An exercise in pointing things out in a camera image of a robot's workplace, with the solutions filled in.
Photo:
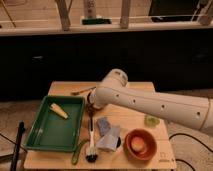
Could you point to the green plastic tray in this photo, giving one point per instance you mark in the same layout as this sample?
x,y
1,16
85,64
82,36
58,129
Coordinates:
x,y
51,132

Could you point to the orange bowl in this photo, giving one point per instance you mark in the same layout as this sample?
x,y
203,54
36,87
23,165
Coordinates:
x,y
149,150

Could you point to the black pole stand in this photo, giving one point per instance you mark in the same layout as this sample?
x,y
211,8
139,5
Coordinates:
x,y
17,147

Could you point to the grey folded cloth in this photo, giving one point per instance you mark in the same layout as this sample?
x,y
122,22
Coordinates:
x,y
110,139

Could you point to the yellow corn piece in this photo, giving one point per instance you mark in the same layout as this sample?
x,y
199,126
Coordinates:
x,y
58,110

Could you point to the wooden spoon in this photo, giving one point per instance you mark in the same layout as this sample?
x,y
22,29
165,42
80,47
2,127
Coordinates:
x,y
82,91

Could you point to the green cucumber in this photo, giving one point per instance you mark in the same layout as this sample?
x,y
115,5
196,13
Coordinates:
x,y
76,153

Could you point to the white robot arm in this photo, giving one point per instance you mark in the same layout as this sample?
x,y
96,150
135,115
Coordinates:
x,y
193,112

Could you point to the yellow round fruit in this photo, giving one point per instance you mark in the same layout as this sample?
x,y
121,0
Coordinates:
x,y
137,144

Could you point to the white dish brush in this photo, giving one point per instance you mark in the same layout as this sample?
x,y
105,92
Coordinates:
x,y
91,151

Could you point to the green plastic cup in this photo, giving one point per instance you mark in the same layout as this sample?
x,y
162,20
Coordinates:
x,y
151,121

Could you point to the green box on ledge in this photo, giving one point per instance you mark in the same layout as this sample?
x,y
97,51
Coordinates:
x,y
96,21

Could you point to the dark grape bunch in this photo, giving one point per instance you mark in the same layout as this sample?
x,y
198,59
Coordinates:
x,y
91,110

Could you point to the dark round bowl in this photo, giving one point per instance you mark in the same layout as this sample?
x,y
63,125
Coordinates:
x,y
89,104

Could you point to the blue sponge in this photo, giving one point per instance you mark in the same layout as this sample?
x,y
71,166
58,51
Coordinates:
x,y
103,125

